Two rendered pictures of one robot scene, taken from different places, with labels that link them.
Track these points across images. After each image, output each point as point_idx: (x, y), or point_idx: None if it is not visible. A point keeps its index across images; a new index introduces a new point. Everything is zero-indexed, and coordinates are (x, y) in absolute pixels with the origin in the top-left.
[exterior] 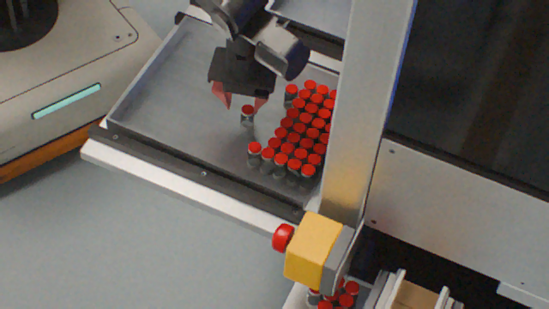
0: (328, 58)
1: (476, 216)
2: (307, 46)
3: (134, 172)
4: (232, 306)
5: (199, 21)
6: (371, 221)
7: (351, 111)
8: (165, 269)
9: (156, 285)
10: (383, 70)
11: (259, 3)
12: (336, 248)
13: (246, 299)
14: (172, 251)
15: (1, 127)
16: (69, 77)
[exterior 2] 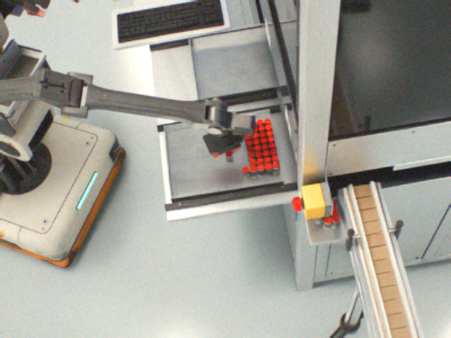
0: (239, 105)
1: (378, 149)
2: (254, 115)
3: (199, 214)
4: (229, 235)
5: (171, 125)
6: (329, 174)
7: (312, 140)
8: (185, 239)
9: (187, 249)
10: (324, 119)
11: (226, 111)
12: (325, 195)
13: (232, 228)
14: (182, 228)
15: (67, 224)
16: (80, 178)
